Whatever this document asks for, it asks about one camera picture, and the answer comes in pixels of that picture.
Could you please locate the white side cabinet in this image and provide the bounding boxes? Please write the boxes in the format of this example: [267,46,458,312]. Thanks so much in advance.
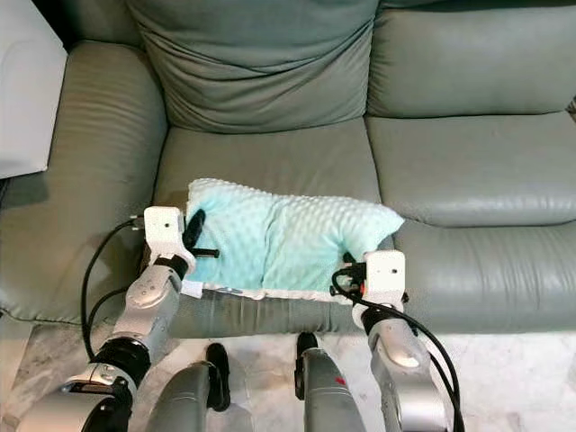
[0,0,69,180]

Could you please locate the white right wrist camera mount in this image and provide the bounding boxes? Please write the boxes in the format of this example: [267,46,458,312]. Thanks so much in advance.
[364,250,407,306]

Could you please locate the grey green sofa back cushion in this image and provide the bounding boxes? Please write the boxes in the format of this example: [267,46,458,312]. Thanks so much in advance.
[126,0,382,135]

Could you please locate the silver robot leg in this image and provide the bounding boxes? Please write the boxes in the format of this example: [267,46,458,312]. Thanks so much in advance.
[294,333,371,432]
[144,343,231,432]

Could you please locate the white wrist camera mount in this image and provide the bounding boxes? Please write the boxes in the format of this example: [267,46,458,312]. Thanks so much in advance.
[364,250,407,306]
[146,206,190,265]

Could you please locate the grey green leather sofa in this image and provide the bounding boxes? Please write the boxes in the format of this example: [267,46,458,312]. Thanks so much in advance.
[0,0,576,337]

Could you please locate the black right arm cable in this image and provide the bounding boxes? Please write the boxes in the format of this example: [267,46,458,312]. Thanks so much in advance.
[330,264,466,432]

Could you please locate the mint dotted pillow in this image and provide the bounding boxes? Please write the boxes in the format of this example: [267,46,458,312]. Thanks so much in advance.
[187,178,407,299]

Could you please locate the silver robot right leg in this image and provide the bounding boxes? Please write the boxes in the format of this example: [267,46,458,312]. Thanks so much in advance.
[294,333,371,432]

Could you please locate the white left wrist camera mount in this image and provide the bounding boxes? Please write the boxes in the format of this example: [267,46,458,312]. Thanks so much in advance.
[146,206,190,265]

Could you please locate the silver robot left leg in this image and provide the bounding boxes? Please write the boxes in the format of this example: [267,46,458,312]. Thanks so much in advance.
[144,343,231,432]

